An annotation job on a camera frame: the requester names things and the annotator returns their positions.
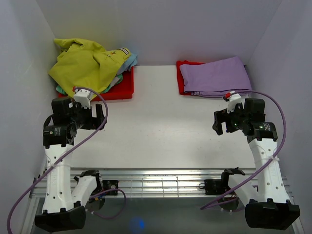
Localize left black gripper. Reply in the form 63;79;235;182
69;101;107;130

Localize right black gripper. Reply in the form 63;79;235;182
212;102;248;135

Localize yellow-green trousers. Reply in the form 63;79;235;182
48;39;132;97

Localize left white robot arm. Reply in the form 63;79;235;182
35;97;107;233

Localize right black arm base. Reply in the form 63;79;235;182
198;179;239;212

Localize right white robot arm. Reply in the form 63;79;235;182
213;94;300;230

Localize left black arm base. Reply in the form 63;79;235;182
86;180;119;211

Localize folded purple trousers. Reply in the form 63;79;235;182
180;56;252;98

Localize red plastic tray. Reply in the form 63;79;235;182
58;65;135;100

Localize green white patterned garment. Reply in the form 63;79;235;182
56;74;123;95

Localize folded red garment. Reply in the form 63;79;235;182
176;60;203;96

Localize light blue garment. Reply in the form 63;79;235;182
117;53;137;76

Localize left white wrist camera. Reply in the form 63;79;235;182
74;89;93;109

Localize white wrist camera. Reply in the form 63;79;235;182
224;91;242;114
74;89;93;109

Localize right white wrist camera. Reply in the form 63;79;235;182
224;91;242;114

